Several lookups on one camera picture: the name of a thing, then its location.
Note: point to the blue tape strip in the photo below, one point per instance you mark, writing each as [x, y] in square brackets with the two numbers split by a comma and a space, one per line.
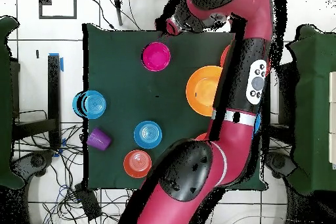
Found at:
[62, 65]

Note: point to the large yellow-orange bowl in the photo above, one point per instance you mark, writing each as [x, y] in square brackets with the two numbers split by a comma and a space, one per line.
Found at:
[202, 91]

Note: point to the small pink bowl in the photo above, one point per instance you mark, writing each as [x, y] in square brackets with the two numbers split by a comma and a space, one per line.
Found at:
[156, 56]

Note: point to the green cloth covered side table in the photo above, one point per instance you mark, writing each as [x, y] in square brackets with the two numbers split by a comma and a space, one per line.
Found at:
[5, 90]
[315, 103]

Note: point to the small blue bowl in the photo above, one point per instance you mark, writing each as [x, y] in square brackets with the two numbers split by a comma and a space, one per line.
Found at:
[94, 104]
[147, 134]

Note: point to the black power box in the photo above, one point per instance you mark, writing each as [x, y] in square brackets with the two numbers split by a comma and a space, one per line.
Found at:
[88, 203]

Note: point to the purple cup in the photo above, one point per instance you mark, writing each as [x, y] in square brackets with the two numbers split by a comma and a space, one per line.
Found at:
[98, 140]

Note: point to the large blue bowl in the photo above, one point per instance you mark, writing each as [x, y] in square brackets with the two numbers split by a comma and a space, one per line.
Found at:
[257, 124]

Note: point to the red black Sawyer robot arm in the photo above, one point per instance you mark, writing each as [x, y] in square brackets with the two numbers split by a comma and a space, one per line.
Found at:
[231, 140]

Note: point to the dark green table cloth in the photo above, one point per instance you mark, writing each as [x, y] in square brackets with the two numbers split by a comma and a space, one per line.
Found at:
[126, 82]

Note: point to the black office chair base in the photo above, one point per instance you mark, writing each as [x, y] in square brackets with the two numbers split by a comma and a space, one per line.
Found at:
[278, 162]
[38, 161]

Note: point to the small orange bowl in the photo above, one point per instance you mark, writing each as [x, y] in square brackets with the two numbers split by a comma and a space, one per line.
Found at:
[137, 163]

